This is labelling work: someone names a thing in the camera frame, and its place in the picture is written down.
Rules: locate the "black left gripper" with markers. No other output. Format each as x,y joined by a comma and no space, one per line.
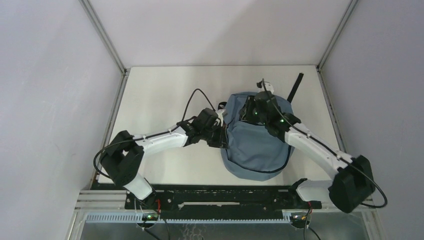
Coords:
221,141

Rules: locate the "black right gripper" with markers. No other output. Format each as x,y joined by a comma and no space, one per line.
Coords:
246,112

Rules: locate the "blue student backpack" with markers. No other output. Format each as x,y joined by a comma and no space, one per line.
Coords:
254,154

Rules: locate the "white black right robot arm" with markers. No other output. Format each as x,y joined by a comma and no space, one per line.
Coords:
351,178

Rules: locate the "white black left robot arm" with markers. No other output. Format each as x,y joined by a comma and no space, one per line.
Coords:
122,158

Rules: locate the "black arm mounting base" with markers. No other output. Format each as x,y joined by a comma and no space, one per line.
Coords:
221,201

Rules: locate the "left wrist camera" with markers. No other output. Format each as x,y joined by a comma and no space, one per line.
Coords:
221,113

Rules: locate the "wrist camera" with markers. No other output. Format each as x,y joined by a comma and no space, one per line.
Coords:
264,89
221,113

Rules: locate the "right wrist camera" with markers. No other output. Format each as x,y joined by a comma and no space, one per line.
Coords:
264,89

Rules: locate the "right aluminium frame post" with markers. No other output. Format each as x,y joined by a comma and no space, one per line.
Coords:
337,33

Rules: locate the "aluminium frame post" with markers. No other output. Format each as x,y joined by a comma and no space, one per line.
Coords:
337,33
103,35

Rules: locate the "white slotted cable duct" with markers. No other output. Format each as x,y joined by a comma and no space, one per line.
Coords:
128,217

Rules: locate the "left aluminium frame post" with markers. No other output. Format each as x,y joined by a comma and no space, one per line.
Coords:
103,35

